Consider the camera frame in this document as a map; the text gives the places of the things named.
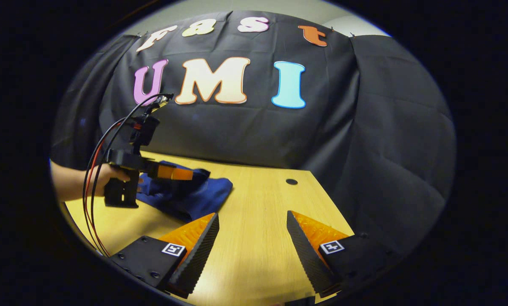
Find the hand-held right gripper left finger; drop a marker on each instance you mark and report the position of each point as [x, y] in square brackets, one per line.
[198, 255]

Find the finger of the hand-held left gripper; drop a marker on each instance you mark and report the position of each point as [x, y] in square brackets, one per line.
[175, 173]

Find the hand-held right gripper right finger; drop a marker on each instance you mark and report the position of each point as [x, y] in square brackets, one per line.
[307, 255]

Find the blue denim jeans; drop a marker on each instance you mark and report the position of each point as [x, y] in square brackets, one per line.
[202, 195]

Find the black backdrop cloth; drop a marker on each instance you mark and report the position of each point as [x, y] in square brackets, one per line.
[322, 136]

